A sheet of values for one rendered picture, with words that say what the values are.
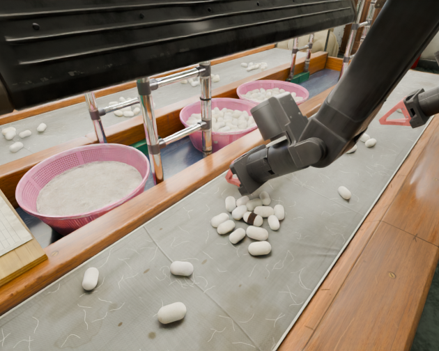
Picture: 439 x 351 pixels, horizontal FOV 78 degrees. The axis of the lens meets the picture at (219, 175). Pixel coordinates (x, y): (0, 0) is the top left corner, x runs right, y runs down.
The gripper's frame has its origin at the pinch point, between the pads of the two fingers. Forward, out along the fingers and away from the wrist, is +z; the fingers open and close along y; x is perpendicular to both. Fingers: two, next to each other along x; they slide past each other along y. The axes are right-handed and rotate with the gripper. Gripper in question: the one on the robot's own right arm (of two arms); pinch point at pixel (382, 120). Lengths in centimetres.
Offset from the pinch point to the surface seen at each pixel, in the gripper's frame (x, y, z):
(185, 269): -1, 62, 9
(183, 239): -3, 57, 15
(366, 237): 10.7, 37.0, -4.3
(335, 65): -23, -90, 45
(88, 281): -7, 73, 16
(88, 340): -1, 76, 12
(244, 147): -11.5, 27.9, 20.5
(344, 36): -76, -455, 173
